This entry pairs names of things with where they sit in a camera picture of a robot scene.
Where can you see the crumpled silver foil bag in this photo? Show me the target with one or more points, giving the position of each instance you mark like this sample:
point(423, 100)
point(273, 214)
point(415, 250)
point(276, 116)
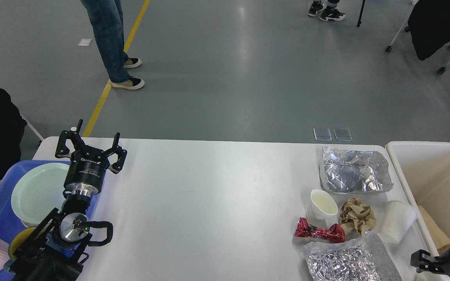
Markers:
point(359, 259)

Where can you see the pink plate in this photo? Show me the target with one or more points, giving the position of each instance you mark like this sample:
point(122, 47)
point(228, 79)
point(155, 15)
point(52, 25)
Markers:
point(29, 225)

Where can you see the crumpled brown paper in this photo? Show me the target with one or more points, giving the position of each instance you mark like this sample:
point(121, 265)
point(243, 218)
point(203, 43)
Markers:
point(355, 215)

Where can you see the white lid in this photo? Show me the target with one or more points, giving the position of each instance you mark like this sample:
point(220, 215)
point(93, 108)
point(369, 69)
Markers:
point(398, 218)

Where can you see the red foil wrapper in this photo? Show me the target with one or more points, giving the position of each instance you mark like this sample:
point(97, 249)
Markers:
point(333, 234)

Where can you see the white paper cup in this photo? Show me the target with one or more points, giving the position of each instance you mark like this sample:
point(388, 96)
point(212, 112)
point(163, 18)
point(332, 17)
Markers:
point(321, 205)

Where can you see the dark teal mug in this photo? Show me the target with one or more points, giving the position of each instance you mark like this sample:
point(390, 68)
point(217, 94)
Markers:
point(20, 240)

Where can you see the person in black and jeans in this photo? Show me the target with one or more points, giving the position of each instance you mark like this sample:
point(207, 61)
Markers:
point(106, 18)

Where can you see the brown paper bag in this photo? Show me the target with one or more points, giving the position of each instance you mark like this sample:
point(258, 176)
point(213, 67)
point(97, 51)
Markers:
point(440, 239)

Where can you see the light green plate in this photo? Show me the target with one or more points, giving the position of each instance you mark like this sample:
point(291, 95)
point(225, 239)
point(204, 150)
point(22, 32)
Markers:
point(39, 190)

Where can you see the beige plastic bin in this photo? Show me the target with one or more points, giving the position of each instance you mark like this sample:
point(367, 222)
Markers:
point(423, 169)

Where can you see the black jacket on chair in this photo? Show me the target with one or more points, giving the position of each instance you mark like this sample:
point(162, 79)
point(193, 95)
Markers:
point(429, 26)

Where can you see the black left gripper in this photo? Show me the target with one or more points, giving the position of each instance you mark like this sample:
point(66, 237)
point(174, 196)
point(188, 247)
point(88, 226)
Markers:
point(86, 171)

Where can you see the blue plastic tray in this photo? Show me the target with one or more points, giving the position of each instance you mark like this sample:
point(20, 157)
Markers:
point(10, 224)

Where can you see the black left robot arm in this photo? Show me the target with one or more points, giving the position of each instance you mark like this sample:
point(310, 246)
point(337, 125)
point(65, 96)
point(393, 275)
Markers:
point(55, 249)

